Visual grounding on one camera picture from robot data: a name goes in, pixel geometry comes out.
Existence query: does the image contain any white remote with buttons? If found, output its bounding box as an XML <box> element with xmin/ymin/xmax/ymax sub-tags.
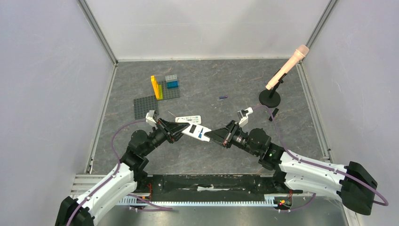
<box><xmin>175</xmin><ymin>115</ymin><xmax>202</xmax><ymax>124</ymax></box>

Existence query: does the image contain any grey baseplate with bricks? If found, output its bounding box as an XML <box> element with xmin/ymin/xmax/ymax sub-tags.
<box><xmin>158</xmin><ymin>81</ymin><xmax>181</xmax><ymax>100</ymax></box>

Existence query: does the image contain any black microphone stand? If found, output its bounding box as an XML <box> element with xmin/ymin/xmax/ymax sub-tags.
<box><xmin>258</xmin><ymin>79</ymin><xmax>282</xmax><ymax>108</ymax></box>

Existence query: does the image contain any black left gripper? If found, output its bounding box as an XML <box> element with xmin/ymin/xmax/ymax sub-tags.
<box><xmin>142</xmin><ymin>117</ymin><xmax>190</xmax><ymax>156</ymax></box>

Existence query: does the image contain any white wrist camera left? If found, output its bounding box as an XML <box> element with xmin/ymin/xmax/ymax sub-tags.
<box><xmin>145</xmin><ymin>110</ymin><xmax>157</xmax><ymax>127</ymax></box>

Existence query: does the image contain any small black block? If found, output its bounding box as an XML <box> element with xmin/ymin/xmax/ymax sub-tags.
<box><xmin>268</xmin><ymin>108</ymin><xmax>279</xmax><ymax>121</ymax></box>

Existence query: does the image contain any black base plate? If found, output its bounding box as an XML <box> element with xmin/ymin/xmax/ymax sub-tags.
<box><xmin>134</xmin><ymin>174</ymin><xmax>289</xmax><ymax>202</ymax></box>

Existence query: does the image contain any grey brick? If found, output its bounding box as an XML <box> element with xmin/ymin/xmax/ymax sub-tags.
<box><xmin>165</xmin><ymin>74</ymin><xmax>178</xmax><ymax>82</ymax></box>

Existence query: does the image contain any aluminium frame rail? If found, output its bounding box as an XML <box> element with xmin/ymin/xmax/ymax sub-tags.
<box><xmin>77</xmin><ymin>0</ymin><xmax>118</xmax><ymax>174</ymax></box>

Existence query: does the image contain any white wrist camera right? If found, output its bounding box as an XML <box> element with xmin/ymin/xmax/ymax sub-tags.
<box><xmin>237</xmin><ymin>107</ymin><xmax>253</xmax><ymax>127</ymax></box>

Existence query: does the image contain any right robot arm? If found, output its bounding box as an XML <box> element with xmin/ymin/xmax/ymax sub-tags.
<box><xmin>204</xmin><ymin>121</ymin><xmax>377</xmax><ymax>216</ymax></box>

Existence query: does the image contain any dark grey brick baseplate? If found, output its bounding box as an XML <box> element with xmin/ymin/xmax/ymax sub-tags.
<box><xmin>133</xmin><ymin>95</ymin><xmax>159</xmax><ymax>120</ymax></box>

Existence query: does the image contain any yellow brick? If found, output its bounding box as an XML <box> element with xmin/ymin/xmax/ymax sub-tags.
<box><xmin>151</xmin><ymin>75</ymin><xmax>160</xmax><ymax>100</ymax></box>

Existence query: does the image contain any white cable duct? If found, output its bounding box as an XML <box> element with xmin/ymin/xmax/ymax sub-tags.
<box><xmin>116</xmin><ymin>196</ymin><xmax>278</xmax><ymax>208</ymax></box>

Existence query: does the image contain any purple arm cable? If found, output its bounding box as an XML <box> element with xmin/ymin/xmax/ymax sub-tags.
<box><xmin>252</xmin><ymin>105</ymin><xmax>389</xmax><ymax>213</ymax></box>
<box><xmin>65</xmin><ymin>120</ymin><xmax>174</xmax><ymax>226</ymax></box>

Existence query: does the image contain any white remote control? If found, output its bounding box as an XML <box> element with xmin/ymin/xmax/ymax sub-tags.
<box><xmin>182</xmin><ymin>122</ymin><xmax>211</xmax><ymax>142</ymax></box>

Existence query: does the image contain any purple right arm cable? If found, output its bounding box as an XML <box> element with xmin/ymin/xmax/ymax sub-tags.
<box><xmin>252</xmin><ymin>105</ymin><xmax>389</xmax><ymax>213</ymax></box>

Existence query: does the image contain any blue brick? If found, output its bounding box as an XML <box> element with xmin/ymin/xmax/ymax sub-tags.
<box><xmin>166</xmin><ymin>81</ymin><xmax>179</xmax><ymax>89</ymax></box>

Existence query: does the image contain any green brick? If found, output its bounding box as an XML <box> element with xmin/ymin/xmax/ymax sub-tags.
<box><xmin>157</xmin><ymin>84</ymin><xmax>163</xmax><ymax>100</ymax></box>

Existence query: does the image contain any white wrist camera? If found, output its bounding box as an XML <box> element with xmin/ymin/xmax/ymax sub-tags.
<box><xmin>145</xmin><ymin>110</ymin><xmax>157</xmax><ymax>127</ymax></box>
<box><xmin>237</xmin><ymin>107</ymin><xmax>253</xmax><ymax>127</ymax></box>

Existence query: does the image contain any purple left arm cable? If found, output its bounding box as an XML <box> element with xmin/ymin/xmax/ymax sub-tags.
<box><xmin>65</xmin><ymin>120</ymin><xmax>174</xmax><ymax>226</ymax></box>

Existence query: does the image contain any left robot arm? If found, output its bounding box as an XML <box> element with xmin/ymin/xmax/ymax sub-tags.
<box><xmin>55</xmin><ymin>118</ymin><xmax>190</xmax><ymax>226</ymax></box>

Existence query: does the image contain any pink toy microphone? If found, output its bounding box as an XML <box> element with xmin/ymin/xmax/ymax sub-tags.
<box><xmin>265</xmin><ymin>45</ymin><xmax>310</xmax><ymax>90</ymax></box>

